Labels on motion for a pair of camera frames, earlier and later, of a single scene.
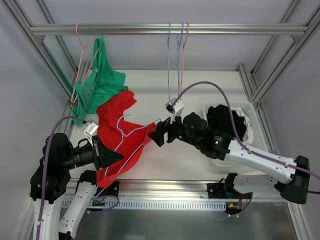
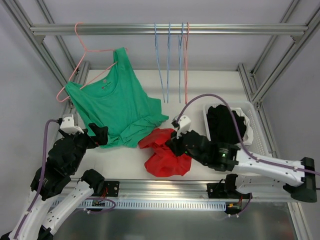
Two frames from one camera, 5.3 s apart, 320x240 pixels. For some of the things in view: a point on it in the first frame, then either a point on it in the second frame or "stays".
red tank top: (119, 136) → (163, 162)
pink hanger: (183, 53) → (185, 38)
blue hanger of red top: (123, 136) → (157, 61)
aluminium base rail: (145, 189) stays
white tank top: (248, 136) stays
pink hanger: (91, 66) → (78, 64)
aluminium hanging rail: (163, 30) stays
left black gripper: (97, 154) → (90, 139)
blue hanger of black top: (169, 60) stays
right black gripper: (170, 130) → (180, 143)
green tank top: (102, 82) → (117, 100)
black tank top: (219, 118) stays
